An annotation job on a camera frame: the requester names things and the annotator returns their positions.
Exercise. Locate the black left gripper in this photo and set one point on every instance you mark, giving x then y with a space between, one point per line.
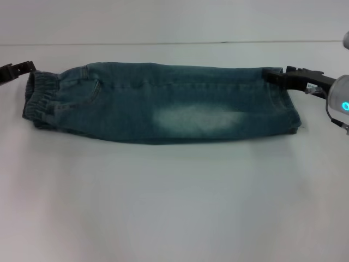
6 74

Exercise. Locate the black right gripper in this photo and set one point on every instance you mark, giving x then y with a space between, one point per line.
308 79

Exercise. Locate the blue denim shorts with embroidery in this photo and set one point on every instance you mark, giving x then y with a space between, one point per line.
163 103

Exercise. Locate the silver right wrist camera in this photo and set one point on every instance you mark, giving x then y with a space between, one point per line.
346 40

